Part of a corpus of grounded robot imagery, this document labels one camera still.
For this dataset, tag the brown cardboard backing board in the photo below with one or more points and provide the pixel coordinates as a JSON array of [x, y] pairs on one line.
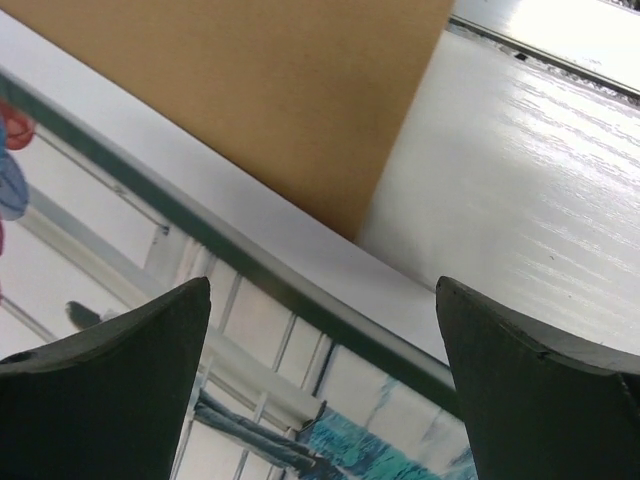
[[308, 97]]

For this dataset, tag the printed photo with balloons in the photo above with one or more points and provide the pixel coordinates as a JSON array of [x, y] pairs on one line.
[[88, 242]]

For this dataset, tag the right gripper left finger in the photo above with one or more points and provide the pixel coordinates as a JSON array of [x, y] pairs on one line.
[[108, 402]]

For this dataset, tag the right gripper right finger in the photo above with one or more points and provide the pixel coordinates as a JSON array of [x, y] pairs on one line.
[[538, 402]]

